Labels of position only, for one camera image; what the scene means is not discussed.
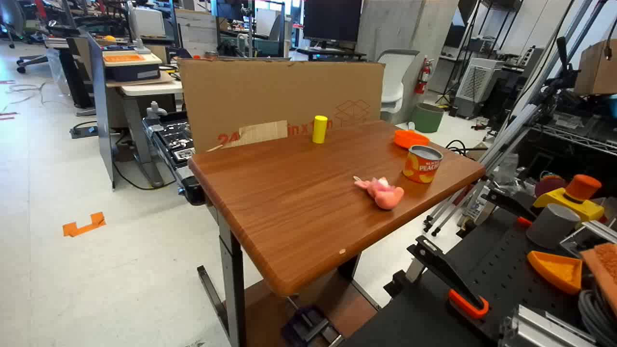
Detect pink plush toy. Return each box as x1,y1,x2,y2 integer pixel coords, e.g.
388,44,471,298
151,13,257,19
354,177,406,209

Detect yellow cylinder block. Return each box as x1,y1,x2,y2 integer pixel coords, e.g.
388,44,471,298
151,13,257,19
313,113,331,144

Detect orange plastic bowl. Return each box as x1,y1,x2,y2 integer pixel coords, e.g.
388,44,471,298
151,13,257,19
394,128,431,150

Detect brown cardboard panel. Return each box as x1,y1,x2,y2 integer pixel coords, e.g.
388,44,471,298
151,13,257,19
180,57,385,150

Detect green trash bin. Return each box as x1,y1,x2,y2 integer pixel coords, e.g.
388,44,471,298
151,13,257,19
414,103,444,132

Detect black computer monitor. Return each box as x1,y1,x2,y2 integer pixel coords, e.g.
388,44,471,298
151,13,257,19
304,0,363,40

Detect red fire extinguisher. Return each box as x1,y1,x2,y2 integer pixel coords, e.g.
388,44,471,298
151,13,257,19
415,57,433,94

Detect grey desk with boxes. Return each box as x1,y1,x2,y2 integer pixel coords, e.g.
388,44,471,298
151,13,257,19
86,36,184,188

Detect orange floor tape marker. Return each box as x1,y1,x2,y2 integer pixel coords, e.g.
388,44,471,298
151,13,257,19
63,211,107,236

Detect grey cylinder cup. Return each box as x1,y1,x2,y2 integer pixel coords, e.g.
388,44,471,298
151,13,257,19
527,202,581,248

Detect yellow base orange knob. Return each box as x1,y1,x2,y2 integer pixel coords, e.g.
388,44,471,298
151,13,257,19
533,173,606,219

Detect orange wedge block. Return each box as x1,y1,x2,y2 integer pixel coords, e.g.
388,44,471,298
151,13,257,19
527,250,583,294

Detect silver tripod legs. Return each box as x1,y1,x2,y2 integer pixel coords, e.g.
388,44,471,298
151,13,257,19
425,0,610,236

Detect brown cardboard box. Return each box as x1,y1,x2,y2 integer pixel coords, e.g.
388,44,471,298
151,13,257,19
575,38,617,96

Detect black table leg frame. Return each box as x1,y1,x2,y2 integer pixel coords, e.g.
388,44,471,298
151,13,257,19
198,206,248,347

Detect orange handled black clamp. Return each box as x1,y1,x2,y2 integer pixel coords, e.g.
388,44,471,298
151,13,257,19
406,234,491,319

